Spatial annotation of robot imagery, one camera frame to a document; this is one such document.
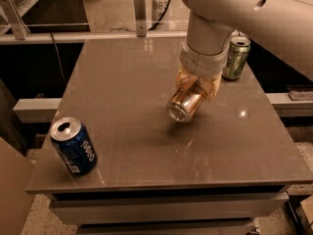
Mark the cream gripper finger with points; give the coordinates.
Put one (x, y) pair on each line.
(184, 82)
(211, 86)

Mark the white post with black cable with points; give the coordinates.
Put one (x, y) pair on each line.
(159, 9)

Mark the cardboard box corner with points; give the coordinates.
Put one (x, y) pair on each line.
(305, 214)

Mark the grey table with drawers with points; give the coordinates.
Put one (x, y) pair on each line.
(233, 162)

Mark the orange soda can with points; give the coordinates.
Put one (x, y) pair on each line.
(185, 102)

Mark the blue Pepsi can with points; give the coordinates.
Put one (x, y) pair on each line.
(71, 140)

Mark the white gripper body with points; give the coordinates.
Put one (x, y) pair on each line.
(201, 64)

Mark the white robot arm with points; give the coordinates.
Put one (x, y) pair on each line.
(282, 27)

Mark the green soda can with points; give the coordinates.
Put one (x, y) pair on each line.
(239, 47)

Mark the left metal bracket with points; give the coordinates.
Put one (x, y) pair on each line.
(18, 28)

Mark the metal bracket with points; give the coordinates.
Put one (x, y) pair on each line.
(140, 17)
(18, 28)

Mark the middle metal bracket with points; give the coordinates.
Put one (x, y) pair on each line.
(140, 17)

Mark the brown panel at left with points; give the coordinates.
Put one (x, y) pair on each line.
(15, 203)

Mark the metal rail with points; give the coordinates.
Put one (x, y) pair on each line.
(66, 37)

